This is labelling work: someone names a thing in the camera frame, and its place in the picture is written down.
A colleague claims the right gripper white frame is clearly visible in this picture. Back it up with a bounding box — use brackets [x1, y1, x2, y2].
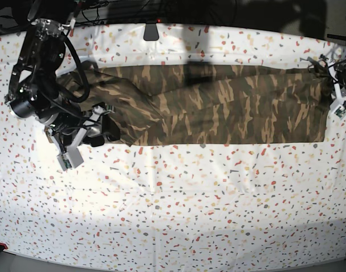
[45, 104, 121, 156]

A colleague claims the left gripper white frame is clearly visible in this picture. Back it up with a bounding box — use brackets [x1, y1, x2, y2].
[306, 55, 346, 118]

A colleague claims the camouflage T-shirt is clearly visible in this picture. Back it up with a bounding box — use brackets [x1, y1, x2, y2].
[55, 63, 334, 147]

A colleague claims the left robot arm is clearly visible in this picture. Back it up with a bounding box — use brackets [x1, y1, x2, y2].
[307, 54, 346, 120]

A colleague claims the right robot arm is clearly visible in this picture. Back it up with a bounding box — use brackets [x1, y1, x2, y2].
[5, 19, 120, 170]

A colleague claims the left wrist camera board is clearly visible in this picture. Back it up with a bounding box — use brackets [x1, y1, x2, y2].
[330, 100, 346, 120]

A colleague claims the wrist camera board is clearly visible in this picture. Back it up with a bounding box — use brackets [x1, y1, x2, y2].
[57, 148, 84, 171]
[330, 100, 346, 120]

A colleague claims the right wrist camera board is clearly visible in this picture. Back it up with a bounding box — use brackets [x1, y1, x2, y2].
[57, 148, 84, 171]

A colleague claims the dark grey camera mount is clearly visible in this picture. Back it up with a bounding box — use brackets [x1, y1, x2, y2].
[144, 23, 159, 41]

